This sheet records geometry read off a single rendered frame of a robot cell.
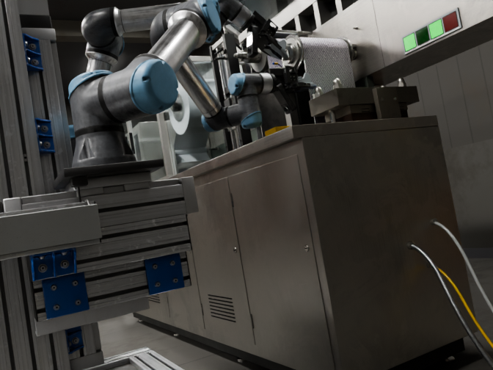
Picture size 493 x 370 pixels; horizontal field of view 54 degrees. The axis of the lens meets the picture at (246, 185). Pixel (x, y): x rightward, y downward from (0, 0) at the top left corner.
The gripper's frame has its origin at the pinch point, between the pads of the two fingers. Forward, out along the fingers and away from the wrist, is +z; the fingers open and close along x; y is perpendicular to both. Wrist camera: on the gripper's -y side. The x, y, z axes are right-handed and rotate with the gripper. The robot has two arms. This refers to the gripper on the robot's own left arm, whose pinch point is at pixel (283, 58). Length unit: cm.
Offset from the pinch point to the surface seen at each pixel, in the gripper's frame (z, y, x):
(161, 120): -13, -11, 96
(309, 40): 4.1, 10.2, -5.7
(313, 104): 14.4, -16.8, -12.8
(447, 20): 30, 20, -48
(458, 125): 189, 136, 97
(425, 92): 167, 163, 123
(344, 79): 24.8, 6.4, -6.7
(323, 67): 14.0, 4.1, -6.6
